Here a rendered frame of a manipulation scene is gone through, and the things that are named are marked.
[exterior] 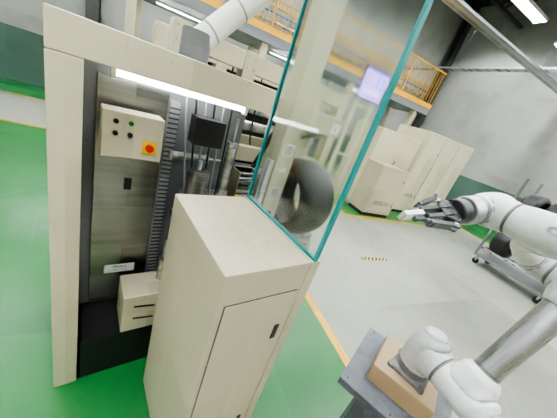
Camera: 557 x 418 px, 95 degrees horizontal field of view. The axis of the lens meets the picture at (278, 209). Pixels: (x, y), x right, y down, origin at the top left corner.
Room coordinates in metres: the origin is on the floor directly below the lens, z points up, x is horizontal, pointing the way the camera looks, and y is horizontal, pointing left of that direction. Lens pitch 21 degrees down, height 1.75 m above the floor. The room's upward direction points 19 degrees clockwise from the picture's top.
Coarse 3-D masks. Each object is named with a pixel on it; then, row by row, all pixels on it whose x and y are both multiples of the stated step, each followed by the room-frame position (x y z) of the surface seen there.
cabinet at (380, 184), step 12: (372, 168) 6.09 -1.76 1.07; (384, 168) 5.86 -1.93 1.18; (396, 168) 6.05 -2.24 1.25; (360, 180) 6.27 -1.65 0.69; (372, 180) 5.95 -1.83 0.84; (384, 180) 5.94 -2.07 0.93; (396, 180) 6.12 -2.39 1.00; (360, 192) 6.12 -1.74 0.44; (372, 192) 5.86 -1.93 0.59; (384, 192) 6.03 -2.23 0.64; (396, 192) 6.21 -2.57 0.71; (348, 204) 6.31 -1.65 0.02; (360, 204) 5.98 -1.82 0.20; (372, 204) 5.94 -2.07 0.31; (384, 204) 6.11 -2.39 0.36; (384, 216) 6.24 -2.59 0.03
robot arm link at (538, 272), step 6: (546, 258) 1.01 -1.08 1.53; (516, 264) 1.07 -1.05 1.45; (540, 264) 1.00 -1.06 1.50; (546, 264) 1.00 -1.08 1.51; (552, 264) 0.99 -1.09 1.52; (528, 270) 1.02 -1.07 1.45; (534, 270) 1.01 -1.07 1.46; (540, 270) 0.99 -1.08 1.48; (546, 270) 0.98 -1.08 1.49; (534, 276) 1.01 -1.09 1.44; (540, 276) 0.99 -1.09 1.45; (540, 282) 1.00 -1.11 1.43
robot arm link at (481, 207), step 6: (468, 198) 0.79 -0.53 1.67; (474, 198) 0.78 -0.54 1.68; (480, 198) 0.79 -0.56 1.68; (474, 204) 0.77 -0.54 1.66; (480, 204) 0.77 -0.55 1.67; (486, 204) 0.78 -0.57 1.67; (474, 210) 0.76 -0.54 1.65; (480, 210) 0.76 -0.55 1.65; (486, 210) 0.77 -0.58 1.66; (474, 216) 0.76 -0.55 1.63; (480, 216) 0.76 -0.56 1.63; (486, 216) 0.77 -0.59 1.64; (468, 222) 0.77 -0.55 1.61; (474, 222) 0.76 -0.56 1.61; (480, 222) 0.78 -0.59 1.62
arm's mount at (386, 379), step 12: (384, 348) 1.10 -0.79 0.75; (396, 348) 1.13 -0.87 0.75; (384, 360) 1.02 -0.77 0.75; (372, 372) 0.96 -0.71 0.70; (384, 372) 0.94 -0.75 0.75; (396, 372) 0.97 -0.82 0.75; (384, 384) 0.93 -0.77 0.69; (396, 384) 0.91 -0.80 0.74; (408, 384) 0.92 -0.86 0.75; (396, 396) 0.89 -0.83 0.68; (408, 396) 0.88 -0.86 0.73; (420, 396) 0.88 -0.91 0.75; (432, 396) 0.90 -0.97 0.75; (408, 408) 0.86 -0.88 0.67; (420, 408) 0.85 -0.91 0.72; (432, 408) 0.84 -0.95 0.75
